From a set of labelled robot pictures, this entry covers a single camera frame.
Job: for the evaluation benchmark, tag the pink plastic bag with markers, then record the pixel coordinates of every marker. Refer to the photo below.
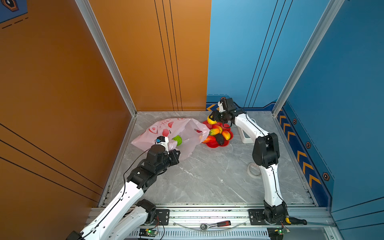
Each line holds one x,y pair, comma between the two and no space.
192,132

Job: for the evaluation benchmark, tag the dark avocado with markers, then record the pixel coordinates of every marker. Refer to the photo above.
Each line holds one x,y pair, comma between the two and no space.
220,139

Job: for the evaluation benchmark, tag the white tape roll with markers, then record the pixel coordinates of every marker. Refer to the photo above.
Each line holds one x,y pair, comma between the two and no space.
253,170

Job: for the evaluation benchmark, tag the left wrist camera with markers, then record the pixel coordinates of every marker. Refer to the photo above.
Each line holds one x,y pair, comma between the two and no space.
163,141

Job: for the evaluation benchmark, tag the white grey tissue box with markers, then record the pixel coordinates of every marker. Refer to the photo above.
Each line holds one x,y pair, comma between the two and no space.
244,136

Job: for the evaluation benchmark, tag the circuit board right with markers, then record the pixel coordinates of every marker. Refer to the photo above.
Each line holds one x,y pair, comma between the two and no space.
277,234

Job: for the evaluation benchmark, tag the red handled ratchet wrench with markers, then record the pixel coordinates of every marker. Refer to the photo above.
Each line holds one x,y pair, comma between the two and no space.
206,226

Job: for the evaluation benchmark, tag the aluminium corner post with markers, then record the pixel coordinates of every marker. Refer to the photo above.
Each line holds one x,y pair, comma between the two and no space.
318,34
101,42

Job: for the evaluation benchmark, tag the yellow red mango rear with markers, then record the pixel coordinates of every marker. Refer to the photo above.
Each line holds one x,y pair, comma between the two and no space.
215,131

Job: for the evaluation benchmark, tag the green bumpy fruit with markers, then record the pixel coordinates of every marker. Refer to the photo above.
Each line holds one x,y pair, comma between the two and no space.
178,139

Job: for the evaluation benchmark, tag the red flower-shaped bowl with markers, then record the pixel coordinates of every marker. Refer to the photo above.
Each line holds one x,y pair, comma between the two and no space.
227,133

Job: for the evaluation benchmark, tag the yellow black screwdriver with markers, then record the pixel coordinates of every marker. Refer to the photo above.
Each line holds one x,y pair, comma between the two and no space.
295,221

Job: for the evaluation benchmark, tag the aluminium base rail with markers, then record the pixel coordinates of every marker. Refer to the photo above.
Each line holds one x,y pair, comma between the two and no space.
182,222

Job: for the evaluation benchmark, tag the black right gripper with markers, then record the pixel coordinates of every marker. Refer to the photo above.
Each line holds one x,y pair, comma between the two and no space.
215,116

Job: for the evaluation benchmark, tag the aluminium corner post right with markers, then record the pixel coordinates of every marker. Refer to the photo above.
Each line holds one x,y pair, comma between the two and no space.
318,34

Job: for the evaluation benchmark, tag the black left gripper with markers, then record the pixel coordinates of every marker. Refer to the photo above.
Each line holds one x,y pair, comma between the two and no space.
174,158

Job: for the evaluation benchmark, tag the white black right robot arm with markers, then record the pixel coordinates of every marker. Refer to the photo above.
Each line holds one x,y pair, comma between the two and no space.
266,154

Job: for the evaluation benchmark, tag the yellow lemon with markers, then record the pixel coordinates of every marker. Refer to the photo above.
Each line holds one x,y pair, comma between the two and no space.
211,122

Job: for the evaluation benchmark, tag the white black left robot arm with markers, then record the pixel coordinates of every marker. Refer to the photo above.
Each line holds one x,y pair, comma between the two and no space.
126,212

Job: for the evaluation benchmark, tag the green circuit board left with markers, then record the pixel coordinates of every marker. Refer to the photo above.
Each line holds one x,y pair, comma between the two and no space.
148,233

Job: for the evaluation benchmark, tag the aluminium corner post left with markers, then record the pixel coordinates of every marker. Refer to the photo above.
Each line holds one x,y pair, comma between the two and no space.
101,42

